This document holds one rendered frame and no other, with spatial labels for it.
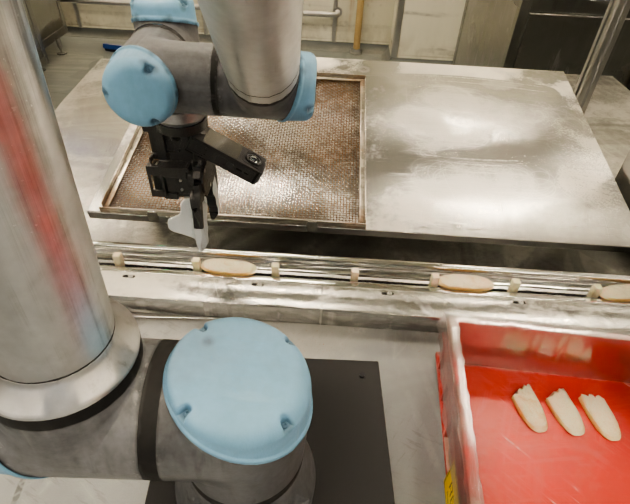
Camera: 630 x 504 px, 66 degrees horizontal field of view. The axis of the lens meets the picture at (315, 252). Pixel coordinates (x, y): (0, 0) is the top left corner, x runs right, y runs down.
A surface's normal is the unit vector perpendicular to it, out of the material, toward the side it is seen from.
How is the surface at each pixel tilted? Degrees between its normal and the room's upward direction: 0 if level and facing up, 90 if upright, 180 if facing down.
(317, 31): 90
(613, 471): 0
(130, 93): 90
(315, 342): 0
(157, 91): 90
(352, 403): 4
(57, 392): 46
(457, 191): 10
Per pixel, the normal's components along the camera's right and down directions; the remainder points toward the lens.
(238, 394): 0.21, -0.70
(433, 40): -0.06, 0.66
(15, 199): 0.74, 0.49
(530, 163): 0.03, -0.62
